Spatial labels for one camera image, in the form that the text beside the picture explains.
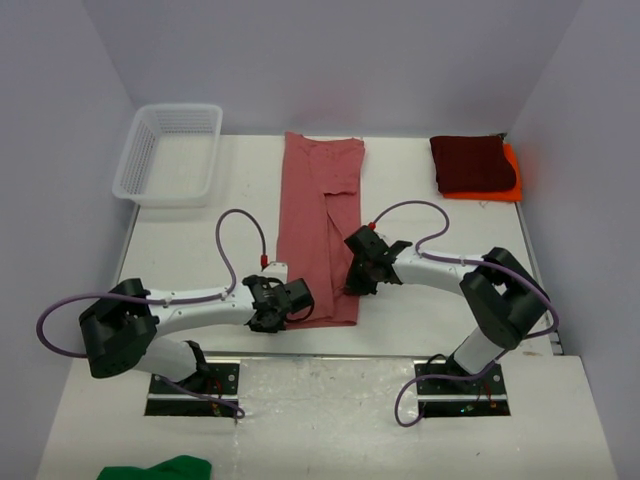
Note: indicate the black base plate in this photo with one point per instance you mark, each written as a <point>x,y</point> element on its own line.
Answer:
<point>487,397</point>
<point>221,382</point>

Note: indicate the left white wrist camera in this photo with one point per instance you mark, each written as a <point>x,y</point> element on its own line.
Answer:
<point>276,270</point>

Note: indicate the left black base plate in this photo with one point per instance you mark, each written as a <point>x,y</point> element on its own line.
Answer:
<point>221,382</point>

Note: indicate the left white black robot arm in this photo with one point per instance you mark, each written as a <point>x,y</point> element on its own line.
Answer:
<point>128,328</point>

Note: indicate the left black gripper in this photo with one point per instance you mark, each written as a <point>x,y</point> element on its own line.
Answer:
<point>272,329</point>

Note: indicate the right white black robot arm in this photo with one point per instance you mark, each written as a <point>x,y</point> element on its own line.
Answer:
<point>503,298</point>

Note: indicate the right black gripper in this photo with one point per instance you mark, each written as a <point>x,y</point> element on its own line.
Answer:
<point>355,286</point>

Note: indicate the green cloth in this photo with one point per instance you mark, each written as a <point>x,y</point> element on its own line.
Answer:
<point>183,467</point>

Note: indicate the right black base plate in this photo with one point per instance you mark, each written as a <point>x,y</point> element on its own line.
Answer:
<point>487,397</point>

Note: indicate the pink t shirt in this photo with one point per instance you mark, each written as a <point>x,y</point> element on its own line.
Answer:
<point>320,206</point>

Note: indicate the white plastic basket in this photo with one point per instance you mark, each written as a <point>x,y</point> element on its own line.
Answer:
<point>169,156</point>

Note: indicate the folded dark red shirt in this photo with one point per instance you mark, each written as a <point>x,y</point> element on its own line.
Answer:
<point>471,164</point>

